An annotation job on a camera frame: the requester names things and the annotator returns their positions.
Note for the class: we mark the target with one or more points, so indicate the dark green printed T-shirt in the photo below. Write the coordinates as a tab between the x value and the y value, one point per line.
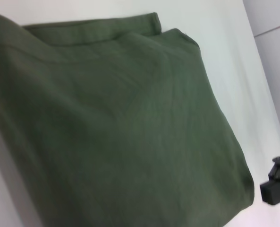
106	130

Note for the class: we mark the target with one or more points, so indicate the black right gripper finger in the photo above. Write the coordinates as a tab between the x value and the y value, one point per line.
275	192

